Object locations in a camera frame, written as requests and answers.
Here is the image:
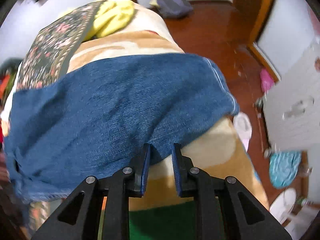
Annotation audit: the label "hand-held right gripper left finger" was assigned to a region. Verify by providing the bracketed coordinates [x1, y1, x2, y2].
[31, 144, 152, 240]

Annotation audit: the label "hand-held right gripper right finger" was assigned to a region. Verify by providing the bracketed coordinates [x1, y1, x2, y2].
[172, 143, 293, 240]

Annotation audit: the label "blue denim jeans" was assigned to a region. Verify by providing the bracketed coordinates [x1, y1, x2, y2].
[5, 53, 240, 204]

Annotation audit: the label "green mat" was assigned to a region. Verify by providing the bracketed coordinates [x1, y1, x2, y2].
[129, 200, 195, 240]

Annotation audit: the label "white slipper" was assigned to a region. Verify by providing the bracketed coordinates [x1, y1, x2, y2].
[234, 112, 252, 153]
[269, 189, 297, 224]

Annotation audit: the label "teal plastic bag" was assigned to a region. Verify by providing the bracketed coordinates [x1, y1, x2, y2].
[269, 151, 302, 188]

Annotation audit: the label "beige plush blanket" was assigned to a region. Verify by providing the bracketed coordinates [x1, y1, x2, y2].
[67, 4, 270, 212]

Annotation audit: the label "pink bag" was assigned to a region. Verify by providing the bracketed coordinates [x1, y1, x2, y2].
[260, 69, 275, 93]

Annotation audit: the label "white cabinet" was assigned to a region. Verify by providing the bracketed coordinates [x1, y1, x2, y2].
[262, 37, 320, 153]

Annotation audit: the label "dark floral blanket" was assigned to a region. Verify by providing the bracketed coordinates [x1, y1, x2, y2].
[15, 0, 107, 90]

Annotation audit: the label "grey backpack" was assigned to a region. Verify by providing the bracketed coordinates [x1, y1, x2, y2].
[149, 0, 193, 18]

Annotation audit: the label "wooden door frame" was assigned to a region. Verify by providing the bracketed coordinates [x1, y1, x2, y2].
[232, 0, 281, 83]

